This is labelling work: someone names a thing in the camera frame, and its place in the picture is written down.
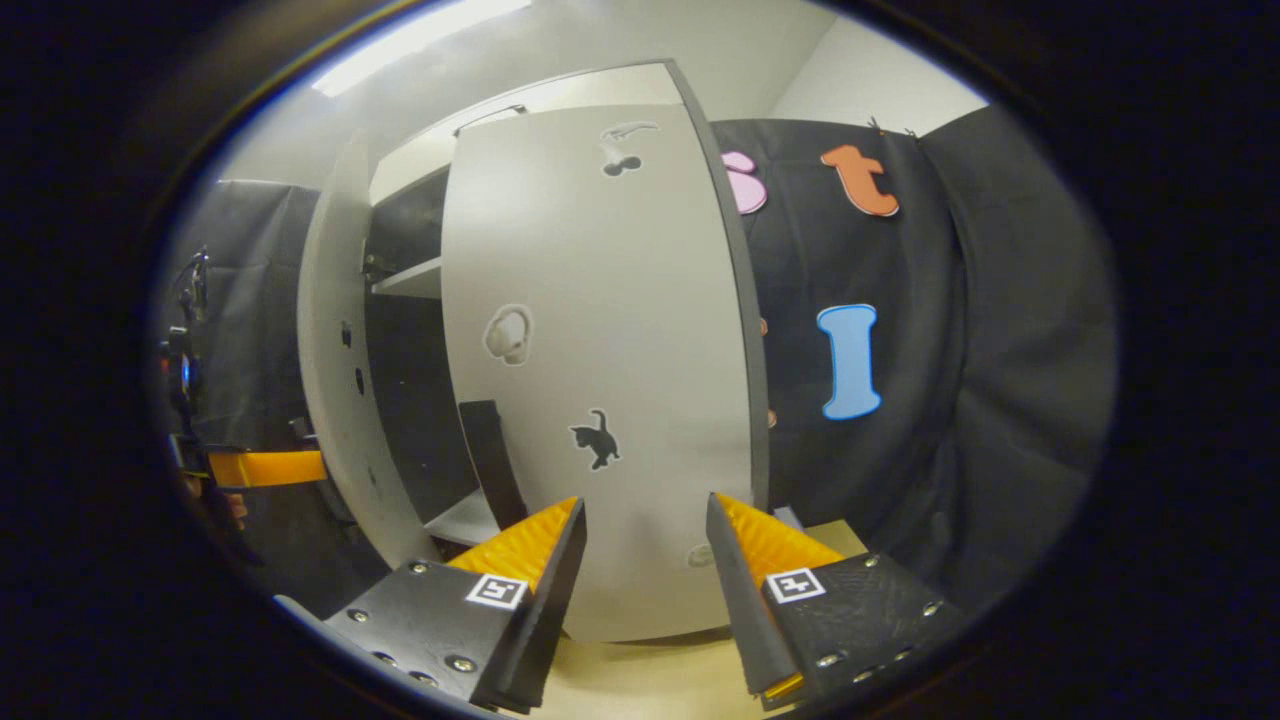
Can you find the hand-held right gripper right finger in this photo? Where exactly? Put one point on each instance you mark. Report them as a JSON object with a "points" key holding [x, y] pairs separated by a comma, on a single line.
{"points": [[870, 610]]}

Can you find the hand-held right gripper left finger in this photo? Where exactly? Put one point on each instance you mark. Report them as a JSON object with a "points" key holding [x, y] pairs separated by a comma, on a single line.
{"points": [[430, 620]]}

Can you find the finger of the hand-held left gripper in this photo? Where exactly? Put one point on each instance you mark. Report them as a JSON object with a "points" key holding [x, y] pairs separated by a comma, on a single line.
{"points": [[270, 468]]}

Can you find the white and grey shoe cabinet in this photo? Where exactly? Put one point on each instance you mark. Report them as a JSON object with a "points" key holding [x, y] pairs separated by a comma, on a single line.
{"points": [[405, 400]]}

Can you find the white cabinet door camera sticker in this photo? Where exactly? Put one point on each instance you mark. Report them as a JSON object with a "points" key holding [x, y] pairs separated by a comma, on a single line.
{"points": [[330, 300]]}

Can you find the metal door hinge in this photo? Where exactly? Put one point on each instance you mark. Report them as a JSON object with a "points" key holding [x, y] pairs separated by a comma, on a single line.
{"points": [[375, 268]]}

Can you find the white cabinet shelf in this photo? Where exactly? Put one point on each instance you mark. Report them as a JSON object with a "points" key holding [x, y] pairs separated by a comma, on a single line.
{"points": [[415, 278]]}

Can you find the black backdrop cloth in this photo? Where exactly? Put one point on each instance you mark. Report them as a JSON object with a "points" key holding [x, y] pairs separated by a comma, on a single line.
{"points": [[1000, 350], [250, 300]]}

